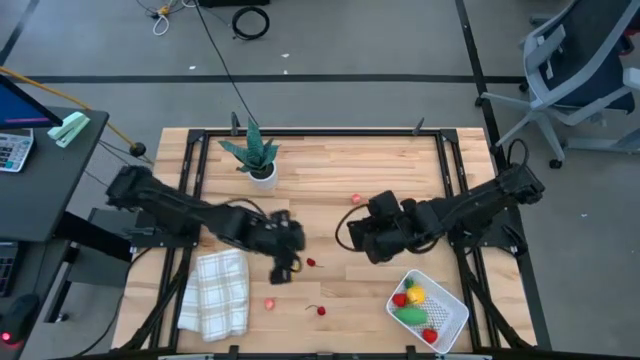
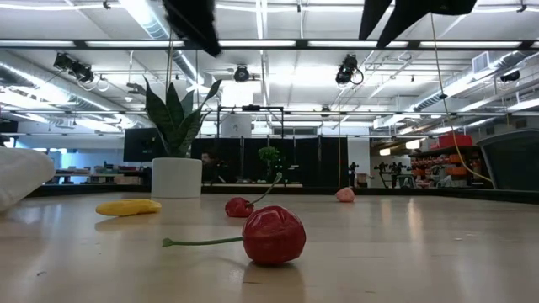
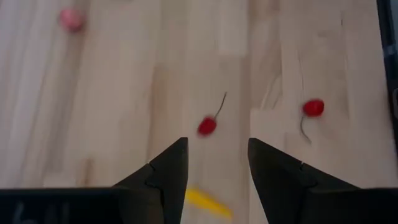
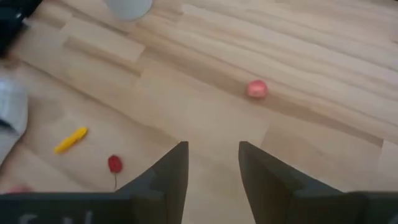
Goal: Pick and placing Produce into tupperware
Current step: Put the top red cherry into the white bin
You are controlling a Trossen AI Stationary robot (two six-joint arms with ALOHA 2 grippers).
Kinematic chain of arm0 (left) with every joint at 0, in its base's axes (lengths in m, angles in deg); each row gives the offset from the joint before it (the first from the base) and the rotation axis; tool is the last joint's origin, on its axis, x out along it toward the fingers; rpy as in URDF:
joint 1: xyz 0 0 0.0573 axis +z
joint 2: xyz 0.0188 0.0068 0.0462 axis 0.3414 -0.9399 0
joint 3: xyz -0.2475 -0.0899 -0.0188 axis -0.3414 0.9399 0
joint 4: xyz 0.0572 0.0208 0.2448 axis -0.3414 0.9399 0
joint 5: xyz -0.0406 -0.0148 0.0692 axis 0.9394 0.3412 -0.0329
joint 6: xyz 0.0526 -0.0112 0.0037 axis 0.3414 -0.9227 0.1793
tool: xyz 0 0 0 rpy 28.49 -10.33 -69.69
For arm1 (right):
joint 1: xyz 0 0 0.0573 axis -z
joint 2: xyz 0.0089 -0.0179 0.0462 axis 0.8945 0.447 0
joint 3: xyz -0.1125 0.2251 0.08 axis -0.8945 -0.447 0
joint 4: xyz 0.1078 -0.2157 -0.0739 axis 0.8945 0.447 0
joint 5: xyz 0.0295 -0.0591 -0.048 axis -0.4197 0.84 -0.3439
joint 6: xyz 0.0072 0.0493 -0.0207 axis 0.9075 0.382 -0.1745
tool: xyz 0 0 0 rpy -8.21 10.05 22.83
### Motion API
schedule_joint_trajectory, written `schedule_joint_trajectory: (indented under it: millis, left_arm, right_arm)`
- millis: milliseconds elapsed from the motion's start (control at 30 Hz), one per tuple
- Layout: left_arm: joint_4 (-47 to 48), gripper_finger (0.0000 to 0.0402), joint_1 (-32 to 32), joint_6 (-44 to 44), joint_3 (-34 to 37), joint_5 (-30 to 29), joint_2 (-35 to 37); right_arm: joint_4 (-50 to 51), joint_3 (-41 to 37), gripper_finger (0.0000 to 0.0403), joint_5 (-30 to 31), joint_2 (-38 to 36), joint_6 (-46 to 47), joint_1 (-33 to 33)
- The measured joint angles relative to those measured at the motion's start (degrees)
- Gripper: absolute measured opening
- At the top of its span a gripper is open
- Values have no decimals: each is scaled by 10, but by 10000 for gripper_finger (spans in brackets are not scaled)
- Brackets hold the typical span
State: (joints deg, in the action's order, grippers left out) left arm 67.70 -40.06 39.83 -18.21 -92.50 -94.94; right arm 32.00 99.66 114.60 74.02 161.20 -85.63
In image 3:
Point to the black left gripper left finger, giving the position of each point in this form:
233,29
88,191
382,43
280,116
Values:
164,186

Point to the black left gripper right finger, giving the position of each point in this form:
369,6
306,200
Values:
289,193

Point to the yellow toy banana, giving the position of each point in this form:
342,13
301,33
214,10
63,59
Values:
205,202

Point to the small red toy cherry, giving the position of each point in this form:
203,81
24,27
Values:
206,126

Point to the large red toy cherry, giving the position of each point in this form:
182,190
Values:
313,108

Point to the red toy strawberry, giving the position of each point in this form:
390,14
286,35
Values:
71,20

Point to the black table border strip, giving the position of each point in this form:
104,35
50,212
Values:
388,31

